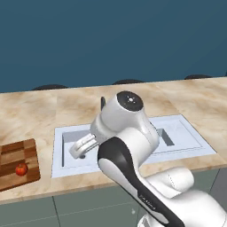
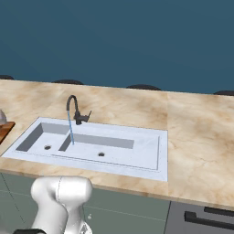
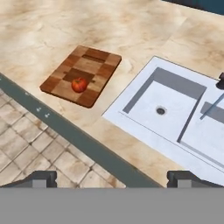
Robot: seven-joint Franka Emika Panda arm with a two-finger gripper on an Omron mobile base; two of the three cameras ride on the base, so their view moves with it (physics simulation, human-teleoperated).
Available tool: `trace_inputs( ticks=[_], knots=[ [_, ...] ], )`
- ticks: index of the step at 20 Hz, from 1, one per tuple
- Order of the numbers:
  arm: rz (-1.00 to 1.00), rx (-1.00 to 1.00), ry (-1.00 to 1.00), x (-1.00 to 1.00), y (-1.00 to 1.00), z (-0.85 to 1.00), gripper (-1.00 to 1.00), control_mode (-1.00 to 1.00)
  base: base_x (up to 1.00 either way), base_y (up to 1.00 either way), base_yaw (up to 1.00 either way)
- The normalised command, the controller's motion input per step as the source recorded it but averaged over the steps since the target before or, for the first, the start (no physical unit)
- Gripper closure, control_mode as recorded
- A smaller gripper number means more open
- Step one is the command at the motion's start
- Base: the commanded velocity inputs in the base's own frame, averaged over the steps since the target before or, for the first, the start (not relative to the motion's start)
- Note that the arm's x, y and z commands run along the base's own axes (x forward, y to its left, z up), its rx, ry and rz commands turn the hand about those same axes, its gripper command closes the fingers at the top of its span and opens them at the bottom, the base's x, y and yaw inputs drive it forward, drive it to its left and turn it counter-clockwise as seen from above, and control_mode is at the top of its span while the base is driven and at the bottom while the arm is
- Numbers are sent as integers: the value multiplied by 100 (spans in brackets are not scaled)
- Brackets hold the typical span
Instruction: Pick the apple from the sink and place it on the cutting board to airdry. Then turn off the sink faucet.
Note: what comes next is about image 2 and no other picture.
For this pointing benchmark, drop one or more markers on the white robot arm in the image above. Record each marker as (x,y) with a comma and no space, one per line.
(58,195)

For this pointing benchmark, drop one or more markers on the dark curved sink faucet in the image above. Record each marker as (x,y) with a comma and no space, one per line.
(78,117)

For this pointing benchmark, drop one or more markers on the white double-basin sink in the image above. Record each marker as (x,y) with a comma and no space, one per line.
(143,152)

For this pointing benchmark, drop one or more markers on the brown wooden cutting board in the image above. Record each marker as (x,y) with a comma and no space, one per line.
(4,129)

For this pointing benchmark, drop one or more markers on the black round stool seat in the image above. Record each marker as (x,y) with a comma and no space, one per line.
(67,82)
(143,87)
(225,93)
(5,77)

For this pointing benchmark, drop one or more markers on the blue water stream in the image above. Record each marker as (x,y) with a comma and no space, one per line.
(71,131)

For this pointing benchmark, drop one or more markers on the grey-green false drawer front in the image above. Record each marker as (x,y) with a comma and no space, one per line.
(131,202)

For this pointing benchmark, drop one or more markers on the grey-green cupboard door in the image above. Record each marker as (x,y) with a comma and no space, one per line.
(13,207)
(128,224)

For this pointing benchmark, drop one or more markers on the grey rounded object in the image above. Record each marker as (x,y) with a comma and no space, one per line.
(2,118)

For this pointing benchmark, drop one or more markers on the dark grey dishwasher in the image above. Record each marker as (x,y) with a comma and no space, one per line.
(176,221)

